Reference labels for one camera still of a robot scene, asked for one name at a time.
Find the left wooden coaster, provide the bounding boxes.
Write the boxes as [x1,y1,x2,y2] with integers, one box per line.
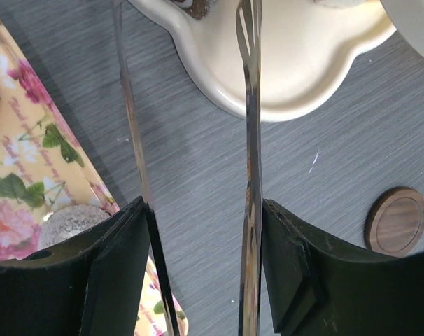
[364,186,424,258]

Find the cream three-tier stand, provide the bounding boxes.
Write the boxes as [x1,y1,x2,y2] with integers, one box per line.
[134,1,424,123]

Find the white cupcake with cherry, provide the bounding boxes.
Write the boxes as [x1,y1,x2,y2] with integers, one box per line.
[37,204,111,250]

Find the chocolate swirl roll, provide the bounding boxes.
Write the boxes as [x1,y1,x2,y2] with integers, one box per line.
[171,0,215,20]

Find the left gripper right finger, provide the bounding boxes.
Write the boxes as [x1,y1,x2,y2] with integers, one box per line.
[262,199,424,335]

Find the floral dessert tray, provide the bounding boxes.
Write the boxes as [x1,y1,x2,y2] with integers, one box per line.
[0,21,188,335]

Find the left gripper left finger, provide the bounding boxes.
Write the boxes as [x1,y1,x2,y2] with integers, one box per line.
[0,198,180,335]

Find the metal tongs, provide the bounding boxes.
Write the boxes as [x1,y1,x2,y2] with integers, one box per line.
[111,1,262,335]

